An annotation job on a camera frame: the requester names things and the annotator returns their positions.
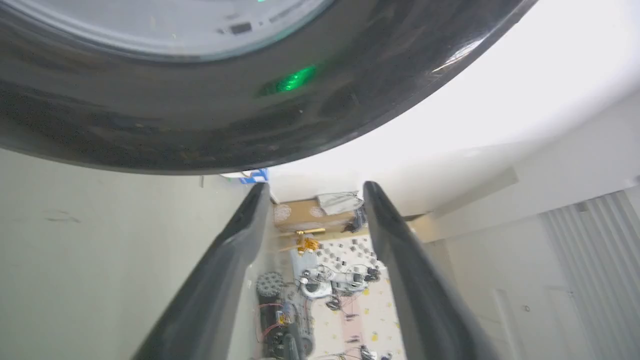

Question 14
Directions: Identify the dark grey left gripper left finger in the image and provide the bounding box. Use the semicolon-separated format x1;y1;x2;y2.
131;182;271;360

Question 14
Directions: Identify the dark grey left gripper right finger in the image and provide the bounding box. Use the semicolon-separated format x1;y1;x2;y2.
363;181;501;360

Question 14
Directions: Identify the black round washing machine door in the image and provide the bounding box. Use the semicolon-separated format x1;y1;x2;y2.
0;0;540;176

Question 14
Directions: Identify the white robot parts heap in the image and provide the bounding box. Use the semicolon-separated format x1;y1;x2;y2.
298;265;382;311

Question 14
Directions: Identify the blue and white box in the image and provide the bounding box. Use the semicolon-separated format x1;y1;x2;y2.
239;168;270;185

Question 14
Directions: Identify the brown cardboard box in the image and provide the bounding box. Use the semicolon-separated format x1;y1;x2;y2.
273;199;362;234

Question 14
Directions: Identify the grey cloth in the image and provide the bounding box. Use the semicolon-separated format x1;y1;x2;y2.
317;191;365;216

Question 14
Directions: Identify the grey ribbed curtain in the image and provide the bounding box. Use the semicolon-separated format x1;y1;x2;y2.
540;189;640;360

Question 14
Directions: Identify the black wheeled device with wires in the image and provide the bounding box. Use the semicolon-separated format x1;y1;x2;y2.
257;300;316;360

